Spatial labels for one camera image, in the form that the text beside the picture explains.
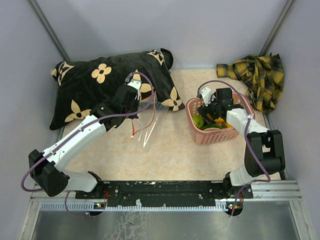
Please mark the clear zip top bag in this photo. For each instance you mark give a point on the clear zip top bag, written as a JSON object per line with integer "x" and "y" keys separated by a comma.
{"x": 149, "y": 122}

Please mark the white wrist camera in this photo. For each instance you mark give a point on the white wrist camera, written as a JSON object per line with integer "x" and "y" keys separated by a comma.
{"x": 206, "y": 94}
{"x": 136, "y": 84}

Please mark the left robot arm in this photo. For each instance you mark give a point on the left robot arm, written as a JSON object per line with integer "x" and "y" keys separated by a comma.
{"x": 48, "y": 168}

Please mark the black floral pillow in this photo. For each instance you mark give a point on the black floral pillow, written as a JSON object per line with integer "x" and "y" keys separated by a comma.
{"x": 84, "y": 84}

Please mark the yellow toy mango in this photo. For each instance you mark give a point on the yellow toy mango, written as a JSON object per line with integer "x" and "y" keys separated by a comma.
{"x": 220, "y": 121}

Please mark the green bumpy toy fruit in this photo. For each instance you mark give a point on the green bumpy toy fruit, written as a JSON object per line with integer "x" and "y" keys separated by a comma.
{"x": 198, "y": 121}

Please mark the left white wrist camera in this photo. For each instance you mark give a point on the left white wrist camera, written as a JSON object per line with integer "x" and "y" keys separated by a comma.
{"x": 136, "y": 84}

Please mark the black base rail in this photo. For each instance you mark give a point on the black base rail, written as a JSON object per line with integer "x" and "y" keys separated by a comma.
{"x": 199, "y": 193}

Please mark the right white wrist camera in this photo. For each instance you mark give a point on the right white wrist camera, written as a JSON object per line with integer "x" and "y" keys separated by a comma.
{"x": 206, "y": 94}

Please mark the yellow plaid cloth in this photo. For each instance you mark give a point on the yellow plaid cloth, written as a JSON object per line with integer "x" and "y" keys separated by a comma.
{"x": 264, "y": 77}

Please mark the pink plastic basket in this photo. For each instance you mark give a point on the pink plastic basket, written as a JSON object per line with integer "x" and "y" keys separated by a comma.
{"x": 211, "y": 135}

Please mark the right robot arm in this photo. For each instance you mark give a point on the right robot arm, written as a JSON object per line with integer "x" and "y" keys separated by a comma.
{"x": 264, "y": 148}

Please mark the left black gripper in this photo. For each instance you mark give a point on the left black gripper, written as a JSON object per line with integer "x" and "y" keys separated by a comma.
{"x": 133, "y": 115}

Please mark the watermelon slice toy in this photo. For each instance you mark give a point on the watermelon slice toy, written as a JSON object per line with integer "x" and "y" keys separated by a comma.
{"x": 213, "y": 126}

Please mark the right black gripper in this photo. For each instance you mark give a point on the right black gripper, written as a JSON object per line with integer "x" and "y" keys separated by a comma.
{"x": 204, "y": 114}

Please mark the orange toy fruit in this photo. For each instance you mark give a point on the orange toy fruit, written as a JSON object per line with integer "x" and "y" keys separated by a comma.
{"x": 227, "y": 125}

